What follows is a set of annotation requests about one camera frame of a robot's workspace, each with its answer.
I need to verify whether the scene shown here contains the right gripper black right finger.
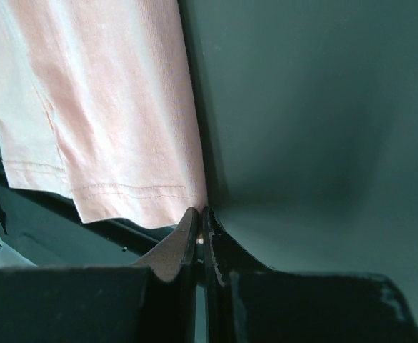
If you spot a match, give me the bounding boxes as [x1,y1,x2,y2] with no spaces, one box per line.
[201,208,418,342]

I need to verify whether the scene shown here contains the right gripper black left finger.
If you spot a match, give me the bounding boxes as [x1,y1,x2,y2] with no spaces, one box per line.
[0,208,199,342]

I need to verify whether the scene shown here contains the salmon pink t shirt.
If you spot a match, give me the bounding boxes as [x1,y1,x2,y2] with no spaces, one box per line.
[0,1,207,229]

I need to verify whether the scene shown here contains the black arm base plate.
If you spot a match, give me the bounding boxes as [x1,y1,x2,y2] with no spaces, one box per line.
[0,159,172,265]

